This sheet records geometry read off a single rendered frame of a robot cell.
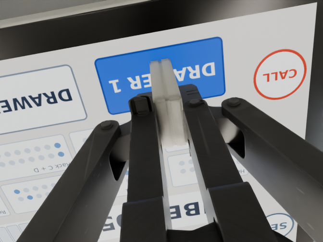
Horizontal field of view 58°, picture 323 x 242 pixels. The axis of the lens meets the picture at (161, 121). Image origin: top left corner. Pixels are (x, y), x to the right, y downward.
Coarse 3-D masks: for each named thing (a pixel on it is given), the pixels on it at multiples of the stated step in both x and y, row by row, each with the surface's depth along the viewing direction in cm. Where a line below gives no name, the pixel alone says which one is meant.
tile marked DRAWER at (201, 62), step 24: (168, 48) 21; (192, 48) 21; (216, 48) 21; (96, 72) 21; (120, 72) 21; (144, 72) 22; (192, 72) 22; (216, 72) 22; (120, 96) 22; (216, 96) 23
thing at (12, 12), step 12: (0, 0) 32; (12, 0) 32; (24, 0) 32; (36, 0) 32; (48, 0) 32; (60, 0) 32; (72, 0) 32; (84, 0) 32; (96, 0) 32; (0, 12) 32; (12, 12) 32; (24, 12) 32; (36, 12) 32
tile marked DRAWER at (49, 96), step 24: (24, 72) 21; (48, 72) 21; (72, 72) 21; (0, 96) 22; (24, 96) 22; (48, 96) 22; (72, 96) 22; (0, 120) 23; (24, 120) 23; (48, 120) 23; (72, 120) 23
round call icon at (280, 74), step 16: (288, 48) 21; (304, 48) 21; (256, 64) 22; (272, 64) 22; (288, 64) 22; (304, 64) 22; (256, 80) 22; (272, 80) 22; (288, 80) 23; (304, 80) 23; (256, 96) 23; (272, 96) 23; (288, 96) 23; (304, 96) 23
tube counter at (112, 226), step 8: (112, 208) 28; (120, 208) 28; (112, 216) 28; (120, 216) 28; (8, 224) 28; (16, 224) 28; (24, 224) 28; (112, 224) 29; (120, 224) 29; (0, 232) 28; (8, 232) 29; (16, 232) 29; (104, 232) 29; (112, 232) 29; (0, 240) 29; (8, 240) 29; (16, 240) 29
